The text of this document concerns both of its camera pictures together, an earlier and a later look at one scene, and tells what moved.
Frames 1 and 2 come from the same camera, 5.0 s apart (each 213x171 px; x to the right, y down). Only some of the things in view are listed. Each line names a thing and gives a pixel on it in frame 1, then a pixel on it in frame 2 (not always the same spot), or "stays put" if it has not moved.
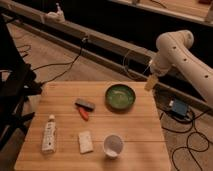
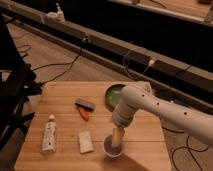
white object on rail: (58, 16) stays put
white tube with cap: (49, 138) stays put
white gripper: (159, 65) → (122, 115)
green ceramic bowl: (120, 97) stays put
